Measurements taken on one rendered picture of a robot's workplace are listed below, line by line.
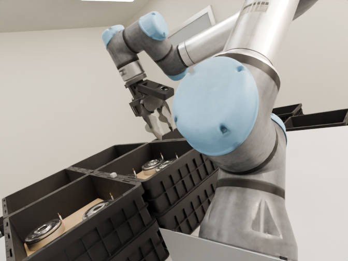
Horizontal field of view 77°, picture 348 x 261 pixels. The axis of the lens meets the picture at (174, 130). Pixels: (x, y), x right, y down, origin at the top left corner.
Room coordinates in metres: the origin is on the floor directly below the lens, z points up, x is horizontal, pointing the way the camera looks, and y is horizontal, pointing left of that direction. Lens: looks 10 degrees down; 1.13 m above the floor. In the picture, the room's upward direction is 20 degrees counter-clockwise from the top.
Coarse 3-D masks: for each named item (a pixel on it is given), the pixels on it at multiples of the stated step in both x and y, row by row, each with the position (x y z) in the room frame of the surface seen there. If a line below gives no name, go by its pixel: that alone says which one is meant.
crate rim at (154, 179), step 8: (144, 144) 1.00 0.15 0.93; (192, 152) 0.64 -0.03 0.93; (176, 160) 0.61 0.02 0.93; (184, 160) 0.62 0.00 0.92; (168, 168) 0.58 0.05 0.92; (176, 168) 0.60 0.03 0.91; (120, 176) 0.65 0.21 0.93; (152, 176) 0.55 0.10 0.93; (160, 176) 0.56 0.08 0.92; (144, 184) 0.54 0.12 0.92; (152, 184) 0.54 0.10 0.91
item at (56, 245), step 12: (120, 180) 0.61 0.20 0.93; (132, 192) 0.50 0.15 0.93; (36, 204) 0.70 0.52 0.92; (108, 204) 0.48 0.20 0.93; (120, 204) 0.48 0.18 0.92; (12, 216) 0.66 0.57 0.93; (96, 216) 0.45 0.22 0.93; (108, 216) 0.46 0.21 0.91; (72, 228) 0.42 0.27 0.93; (84, 228) 0.43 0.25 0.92; (12, 240) 0.47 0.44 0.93; (60, 240) 0.40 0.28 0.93; (72, 240) 0.41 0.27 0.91; (12, 252) 0.41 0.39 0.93; (36, 252) 0.38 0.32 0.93; (48, 252) 0.38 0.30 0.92
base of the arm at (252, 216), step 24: (216, 192) 0.35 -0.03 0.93; (240, 192) 0.31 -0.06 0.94; (264, 192) 0.30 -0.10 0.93; (216, 216) 0.30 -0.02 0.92; (240, 216) 0.28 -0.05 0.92; (264, 216) 0.28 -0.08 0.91; (216, 240) 0.28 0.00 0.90; (240, 240) 0.26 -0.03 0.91; (264, 240) 0.25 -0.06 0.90; (288, 240) 0.26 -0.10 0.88
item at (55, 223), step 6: (48, 222) 0.68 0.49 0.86; (54, 222) 0.65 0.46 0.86; (60, 222) 0.65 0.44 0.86; (36, 228) 0.66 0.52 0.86; (54, 228) 0.62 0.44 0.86; (30, 234) 0.63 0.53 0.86; (42, 234) 0.60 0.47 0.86; (48, 234) 0.60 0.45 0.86; (30, 240) 0.59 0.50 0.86; (36, 240) 0.58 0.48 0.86
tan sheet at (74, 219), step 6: (90, 204) 0.78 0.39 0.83; (78, 210) 0.76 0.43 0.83; (84, 210) 0.74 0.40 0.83; (72, 216) 0.73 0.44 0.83; (78, 216) 0.71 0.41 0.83; (66, 222) 0.70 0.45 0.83; (72, 222) 0.68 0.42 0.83; (78, 222) 0.66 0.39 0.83; (66, 228) 0.65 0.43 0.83; (30, 252) 0.58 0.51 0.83
